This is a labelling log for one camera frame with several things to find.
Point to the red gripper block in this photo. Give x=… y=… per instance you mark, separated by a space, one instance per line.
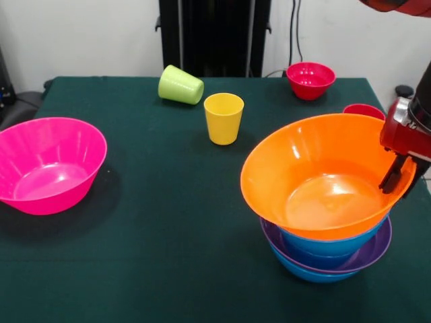
x=400 y=139

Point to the purple plastic bowl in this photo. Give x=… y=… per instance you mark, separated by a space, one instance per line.
x=373 y=252

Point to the large orange plastic bowl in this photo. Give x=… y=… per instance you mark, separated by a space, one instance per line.
x=303 y=168

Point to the blue plastic bowl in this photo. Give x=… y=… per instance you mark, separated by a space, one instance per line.
x=320 y=247
x=309 y=276

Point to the small teal blue bowl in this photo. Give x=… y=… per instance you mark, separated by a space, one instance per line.
x=320 y=262

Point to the yellow plastic cup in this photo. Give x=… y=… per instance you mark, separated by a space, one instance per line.
x=224 y=124

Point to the green plastic cup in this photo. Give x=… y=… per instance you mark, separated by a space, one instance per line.
x=180 y=85

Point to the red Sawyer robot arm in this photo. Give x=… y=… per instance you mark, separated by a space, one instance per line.
x=422 y=101

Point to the black computer tower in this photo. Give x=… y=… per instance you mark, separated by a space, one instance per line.
x=5 y=84

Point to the red plastic cup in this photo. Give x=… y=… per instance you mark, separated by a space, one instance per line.
x=363 y=110

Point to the small red plastic bowl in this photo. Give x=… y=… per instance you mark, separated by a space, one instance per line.
x=311 y=84

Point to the dark green tablecloth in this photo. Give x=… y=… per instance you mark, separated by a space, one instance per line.
x=168 y=269

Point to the large pink plastic bowl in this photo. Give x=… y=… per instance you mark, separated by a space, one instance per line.
x=50 y=165

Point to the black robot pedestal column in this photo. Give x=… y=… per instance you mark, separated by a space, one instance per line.
x=215 y=33

